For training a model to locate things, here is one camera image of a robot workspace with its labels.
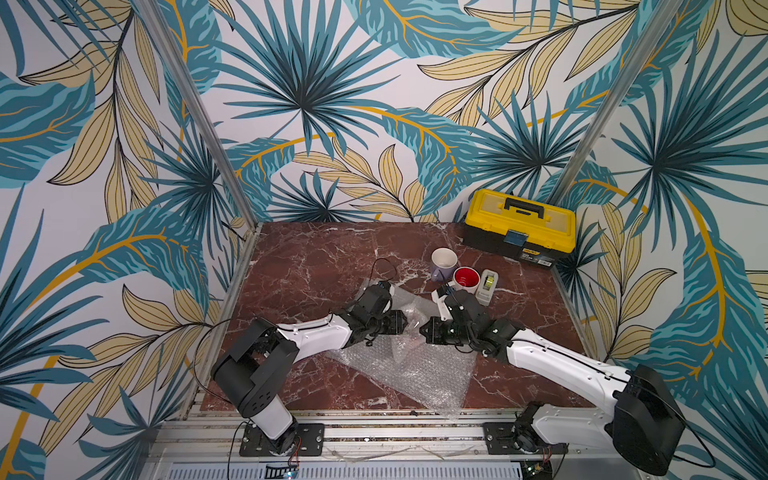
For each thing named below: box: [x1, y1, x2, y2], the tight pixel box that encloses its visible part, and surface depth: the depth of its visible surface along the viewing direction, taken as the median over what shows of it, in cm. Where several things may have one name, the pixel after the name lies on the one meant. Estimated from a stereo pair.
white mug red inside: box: [453, 266, 481, 294], surface depth 100 cm
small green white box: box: [475, 268, 499, 307], surface depth 100 cm
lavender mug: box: [431, 247, 458, 282], surface depth 102 cm
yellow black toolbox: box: [463, 189, 576, 268], surface depth 103 cm
